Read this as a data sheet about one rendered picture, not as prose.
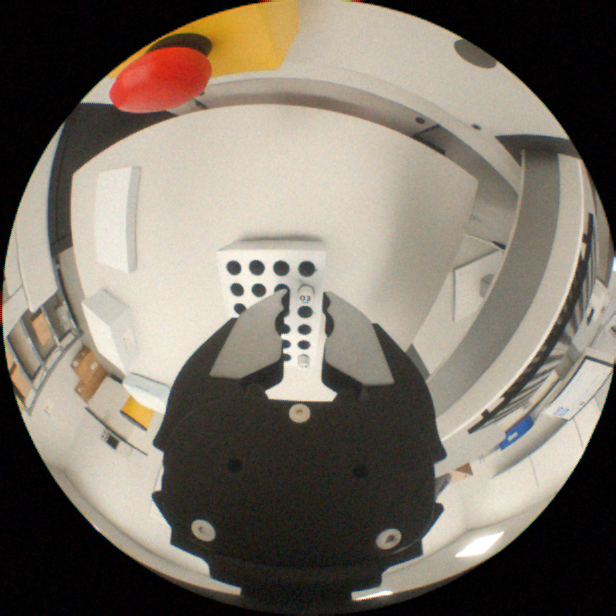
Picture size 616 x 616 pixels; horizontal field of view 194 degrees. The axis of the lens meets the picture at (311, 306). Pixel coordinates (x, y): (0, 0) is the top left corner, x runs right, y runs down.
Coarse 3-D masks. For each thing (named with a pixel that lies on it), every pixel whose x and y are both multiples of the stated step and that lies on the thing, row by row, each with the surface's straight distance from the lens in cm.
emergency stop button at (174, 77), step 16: (176, 48) 8; (144, 64) 8; (160, 64) 8; (176, 64) 8; (192, 64) 8; (208, 64) 8; (128, 80) 8; (144, 80) 8; (160, 80) 8; (176, 80) 8; (192, 80) 8; (208, 80) 9; (112, 96) 9; (128, 96) 9; (144, 96) 9; (160, 96) 9; (176, 96) 9; (192, 96) 9; (144, 112) 10
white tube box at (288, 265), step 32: (224, 256) 15; (256, 256) 14; (288, 256) 13; (320, 256) 13; (224, 288) 16; (256, 288) 16; (288, 288) 16; (320, 288) 14; (288, 320) 16; (320, 320) 16; (288, 352) 18
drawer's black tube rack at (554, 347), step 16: (592, 224) 20; (592, 240) 20; (592, 256) 22; (576, 272) 30; (592, 272) 26; (576, 288) 18; (592, 288) 33; (576, 304) 19; (560, 320) 31; (576, 320) 25; (560, 336) 18; (544, 352) 18; (560, 352) 27; (528, 368) 31; (544, 368) 22; (512, 384) 30; (528, 384) 20; (512, 400) 20; (496, 416) 23
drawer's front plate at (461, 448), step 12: (456, 432) 34; (480, 432) 39; (492, 432) 42; (504, 432) 46; (444, 444) 31; (456, 444) 33; (468, 444) 35; (480, 444) 38; (492, 444) 41; (456, 456) 32; (468, 456) 34; (444, 468) 30
